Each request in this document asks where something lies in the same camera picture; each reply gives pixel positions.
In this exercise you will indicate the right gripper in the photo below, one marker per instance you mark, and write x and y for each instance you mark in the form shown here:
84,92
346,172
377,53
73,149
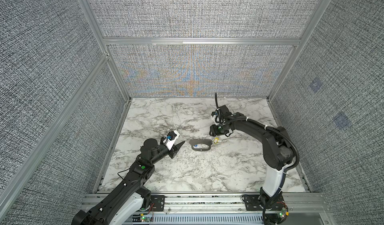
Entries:
213,131

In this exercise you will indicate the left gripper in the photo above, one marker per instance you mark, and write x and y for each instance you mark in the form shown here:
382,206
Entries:
175,150

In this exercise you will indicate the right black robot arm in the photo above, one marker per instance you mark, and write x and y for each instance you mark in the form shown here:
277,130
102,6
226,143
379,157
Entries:
279,152

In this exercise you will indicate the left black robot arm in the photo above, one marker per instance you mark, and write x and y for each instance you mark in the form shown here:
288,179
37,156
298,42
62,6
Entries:
130,195

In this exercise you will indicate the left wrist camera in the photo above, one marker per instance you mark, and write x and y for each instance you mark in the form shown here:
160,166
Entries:
170,139

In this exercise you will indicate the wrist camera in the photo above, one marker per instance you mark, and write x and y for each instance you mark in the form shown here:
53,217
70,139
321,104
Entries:
220,114
170,139

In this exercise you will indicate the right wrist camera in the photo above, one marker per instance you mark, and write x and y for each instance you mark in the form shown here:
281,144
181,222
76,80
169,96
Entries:
220,114

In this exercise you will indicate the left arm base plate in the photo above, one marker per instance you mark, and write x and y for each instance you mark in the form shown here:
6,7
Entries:
156,203

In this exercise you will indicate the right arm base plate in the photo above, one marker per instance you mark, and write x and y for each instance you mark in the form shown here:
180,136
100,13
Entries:
257,202

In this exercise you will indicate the aluminium enclosure frame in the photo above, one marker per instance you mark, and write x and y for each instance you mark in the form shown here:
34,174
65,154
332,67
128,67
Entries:
24,173

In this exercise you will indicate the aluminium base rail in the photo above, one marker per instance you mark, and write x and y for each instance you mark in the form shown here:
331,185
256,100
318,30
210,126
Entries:
229,209

